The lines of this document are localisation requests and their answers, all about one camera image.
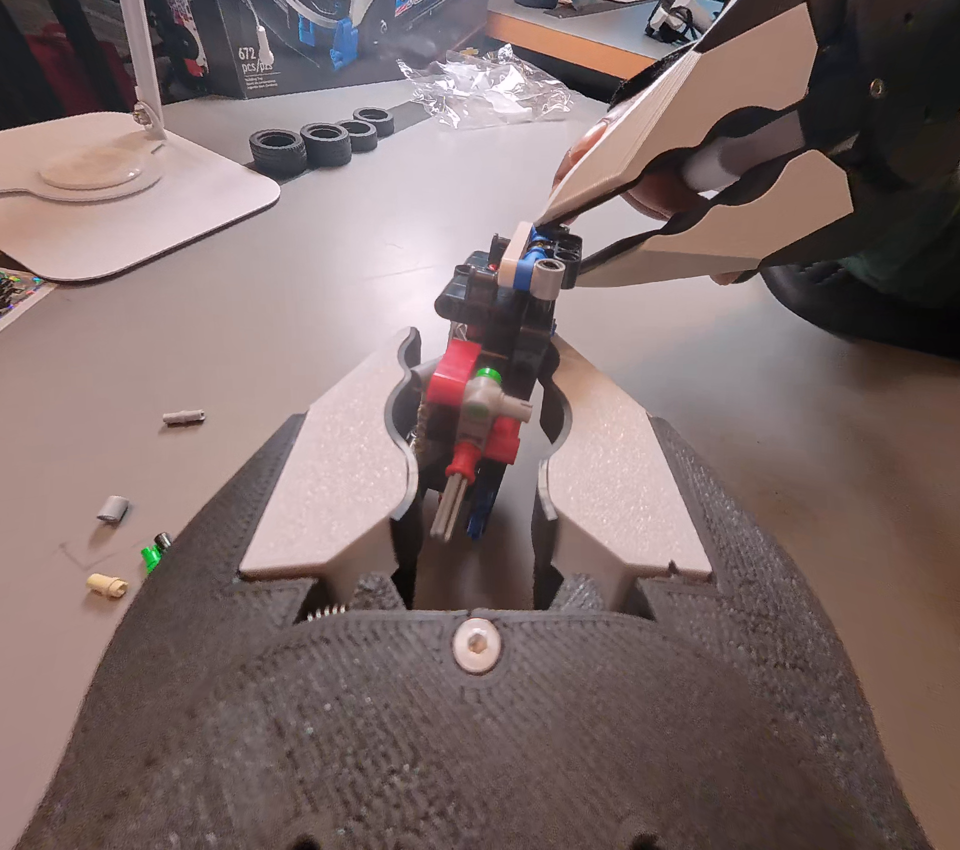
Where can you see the black lego tyre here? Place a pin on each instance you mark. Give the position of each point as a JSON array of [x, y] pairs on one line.
[[375, 126], [274, 161], [326, 154], [360, 141]]

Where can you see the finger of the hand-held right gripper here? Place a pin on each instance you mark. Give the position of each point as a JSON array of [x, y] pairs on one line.
[[750, 220], [697, 107]]

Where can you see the tan lego pin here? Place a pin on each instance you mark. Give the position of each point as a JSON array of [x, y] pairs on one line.
[[107, 585]]

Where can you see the grey lego bush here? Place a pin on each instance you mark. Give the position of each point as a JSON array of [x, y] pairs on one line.
[[114, 509]]

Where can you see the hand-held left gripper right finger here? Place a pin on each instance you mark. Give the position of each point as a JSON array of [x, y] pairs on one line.
[[622, 497]]

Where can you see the white book stand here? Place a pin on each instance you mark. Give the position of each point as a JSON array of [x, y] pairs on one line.
[[187, 220]]

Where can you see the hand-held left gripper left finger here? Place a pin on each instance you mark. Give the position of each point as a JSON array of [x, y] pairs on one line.
[[330, 490]]

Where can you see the green black lego piece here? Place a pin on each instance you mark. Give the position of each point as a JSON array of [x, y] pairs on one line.
[[154, 551]]

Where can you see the person's right hand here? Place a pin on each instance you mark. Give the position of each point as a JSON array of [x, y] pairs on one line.
[[664, 194]]

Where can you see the wooden edged table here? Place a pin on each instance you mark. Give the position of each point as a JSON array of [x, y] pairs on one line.
[[585, 29]]

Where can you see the colourful sticker sheet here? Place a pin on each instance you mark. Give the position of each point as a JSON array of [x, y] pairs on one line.
[[15, 299]]

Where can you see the grey lego pin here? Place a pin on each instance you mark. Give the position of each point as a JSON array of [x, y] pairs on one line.
[[184, 416]]

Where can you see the black red lego assembly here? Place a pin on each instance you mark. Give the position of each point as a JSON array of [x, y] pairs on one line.
[[487, 355]]

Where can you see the clear plastic bag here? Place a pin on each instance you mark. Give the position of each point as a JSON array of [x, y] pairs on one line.
[[480, 89]]

